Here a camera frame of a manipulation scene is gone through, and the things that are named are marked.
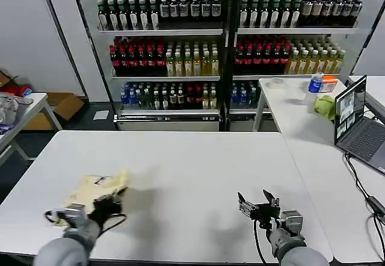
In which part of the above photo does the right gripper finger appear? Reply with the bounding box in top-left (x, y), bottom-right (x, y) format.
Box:
top-left (237, 191), bottom-right (256, 217)
top-left (262, 189), bottom-right (280, 210)

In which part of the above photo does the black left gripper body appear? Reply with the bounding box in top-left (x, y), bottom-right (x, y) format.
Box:
top-left (88, 196), bottom-right (123, 227)

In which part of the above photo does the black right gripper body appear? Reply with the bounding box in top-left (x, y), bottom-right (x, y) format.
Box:
top-left (251, 202), bottom-right (282, 229)

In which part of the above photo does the pale yellow shirt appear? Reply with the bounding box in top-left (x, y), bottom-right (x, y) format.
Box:
top-left (61, 169), bottom-right (132, 215)

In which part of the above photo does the white side table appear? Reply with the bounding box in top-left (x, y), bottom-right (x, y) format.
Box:
top-left (252, 77), bottom-right (350, 137)

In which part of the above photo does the black power adapter brick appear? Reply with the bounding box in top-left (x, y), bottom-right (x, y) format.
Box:
top-left (365, 196), bottom-right (385, 216)

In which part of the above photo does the crumpled green cloth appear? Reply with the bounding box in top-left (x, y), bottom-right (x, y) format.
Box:
top-left (312, 94), bottom-right (336, 121)

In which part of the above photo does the open brown cardboard box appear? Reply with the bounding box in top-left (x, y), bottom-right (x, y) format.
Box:
top-left (22, 93), bottom-right (85, 131)

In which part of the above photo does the grey open laptop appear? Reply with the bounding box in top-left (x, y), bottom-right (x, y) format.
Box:
top-left (333, 75), bottom-right (385, 175)

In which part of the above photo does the small white table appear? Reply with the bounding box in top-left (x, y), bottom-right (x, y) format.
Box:
top-left (0, 93), bottom-right (63, 166)

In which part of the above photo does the clear blue-label water bottle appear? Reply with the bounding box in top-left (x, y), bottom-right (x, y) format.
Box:
top-left (307, 71), bottom-right (324, 96)

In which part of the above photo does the orange and white box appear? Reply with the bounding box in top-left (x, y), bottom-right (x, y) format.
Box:
top-left (321, 75), bottom-right (339, 94)

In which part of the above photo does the pile of clear plastic bags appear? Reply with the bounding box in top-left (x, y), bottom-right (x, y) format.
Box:
top-left (0, 94), bottom-right (34, 128)

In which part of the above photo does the red fabric bundle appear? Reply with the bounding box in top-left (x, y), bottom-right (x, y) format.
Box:
top-left (0, 84), bottom-right (32, 98)

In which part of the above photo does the small brown cardboard box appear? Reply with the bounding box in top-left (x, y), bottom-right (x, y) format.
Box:
top-left (0, 70), bottom-right (19, 89)

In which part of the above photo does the bottle shelf without drawer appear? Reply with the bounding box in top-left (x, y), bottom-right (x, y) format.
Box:
top-left (228, 0), bottom-right (385, 128)

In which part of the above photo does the bottle shelf with drawer base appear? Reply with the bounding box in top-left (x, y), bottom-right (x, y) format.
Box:
top-left (70, 0), bottom-right (232, 131)

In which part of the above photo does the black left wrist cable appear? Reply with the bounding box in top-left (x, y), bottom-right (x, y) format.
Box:
top-left (98, 213), bottom-right (127, 237)

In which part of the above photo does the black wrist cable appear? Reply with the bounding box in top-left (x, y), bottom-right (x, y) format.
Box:
top-left (253, 219), bottom-right (269, 266)
top-left (98, 213), bottom-right (127, 237)

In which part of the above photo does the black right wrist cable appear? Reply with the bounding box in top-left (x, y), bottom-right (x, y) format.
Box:
top-left (253, 219), bottom-right (269, 266)

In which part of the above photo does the black laptop power cable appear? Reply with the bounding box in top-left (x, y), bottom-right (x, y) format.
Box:
top-left (344, 152), bottom-right (372, 200)

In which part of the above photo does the grey slanted frame pole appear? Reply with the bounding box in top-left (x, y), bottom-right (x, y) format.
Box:
top-left (35, 0), bottom-right (88, 104)

